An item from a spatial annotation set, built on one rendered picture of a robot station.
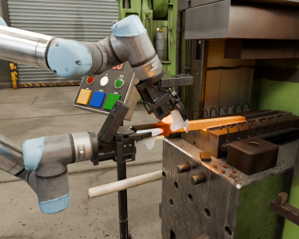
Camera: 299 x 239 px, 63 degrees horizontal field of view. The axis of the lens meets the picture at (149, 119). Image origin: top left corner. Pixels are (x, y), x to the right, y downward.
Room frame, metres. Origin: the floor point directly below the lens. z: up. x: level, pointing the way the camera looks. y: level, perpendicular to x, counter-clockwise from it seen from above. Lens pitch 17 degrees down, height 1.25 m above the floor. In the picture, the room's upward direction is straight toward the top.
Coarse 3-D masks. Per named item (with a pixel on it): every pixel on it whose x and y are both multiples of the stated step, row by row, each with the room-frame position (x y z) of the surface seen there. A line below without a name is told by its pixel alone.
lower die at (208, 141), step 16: (240, 112) 1.00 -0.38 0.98; (256, 112) 0.96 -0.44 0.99; (288, 112) 0.92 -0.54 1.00; (208, 128) 0.73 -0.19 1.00; (224, 128) 0.75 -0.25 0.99; (240, 128) 0.75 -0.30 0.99; (256, 128) 0.76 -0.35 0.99; (272, 128) 0.80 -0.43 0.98; (288, 128) 0.84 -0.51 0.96; (192, 144) 0.80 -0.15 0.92; (208, 144) 0.73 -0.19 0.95
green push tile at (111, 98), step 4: (108, 96) 1.10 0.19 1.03; (112, 96) 1.08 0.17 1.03; (116, 96) 1.07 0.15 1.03; (120, 96) 1.06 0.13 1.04; (108, 100) 1.09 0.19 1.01; (112, 100) 1.07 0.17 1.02; (116, 100) 1.06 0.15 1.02; (108, 104) 1.07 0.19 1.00; (112, 104) 1.06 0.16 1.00; (104, 108) 1.08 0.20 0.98; (108, 108) 1.06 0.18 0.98
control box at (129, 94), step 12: (108, 72) 1.19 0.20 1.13; (120, 72) 1.15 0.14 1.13; (132, 72) 1.10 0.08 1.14; (84, 84) 1.24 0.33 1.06; (96, 84) 1.19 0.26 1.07; (108, 84) 1.15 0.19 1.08; (132, 84) 1.08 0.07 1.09; (132, 96) 1.08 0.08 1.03; (84, 108) 1.16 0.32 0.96; (96, 108) 1.11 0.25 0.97; (132, 108) 1.08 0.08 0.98
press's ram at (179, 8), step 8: (184, 0) 0.87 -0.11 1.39; (192, 0) 0.84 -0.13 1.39; (200, 0) 0.80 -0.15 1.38; (208, 0) 0.77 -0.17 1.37; (216, 0) 0.74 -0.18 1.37; (248, 0) 0.71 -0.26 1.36; (256, 0) 0.71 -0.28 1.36; (264, 0) 0.71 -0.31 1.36; (272, 0) 0.71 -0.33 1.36; (280, 0) 0.71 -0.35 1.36; (288, 0) 0.72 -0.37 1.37; (296, 0) 0.73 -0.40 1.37; (184, 8) 0.87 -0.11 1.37
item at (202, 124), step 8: (192, 120) 0.75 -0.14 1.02; (200, 120) 0.76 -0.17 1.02; (208, 120) 0.76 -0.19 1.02; (216, 120) 0.77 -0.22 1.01; (224, 120) 0.78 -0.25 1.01; (232, 120) 0.80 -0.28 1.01; (240, 120) 0.81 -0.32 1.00; (136, 128) 0.63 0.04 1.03; (144, 128) 0.64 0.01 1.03; (152, 128) 0.66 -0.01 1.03; (160, 128) 0.68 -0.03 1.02; (168, 128) 0.67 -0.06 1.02; (192, 128) 0.72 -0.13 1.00; (200, 128) 0.73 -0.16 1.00
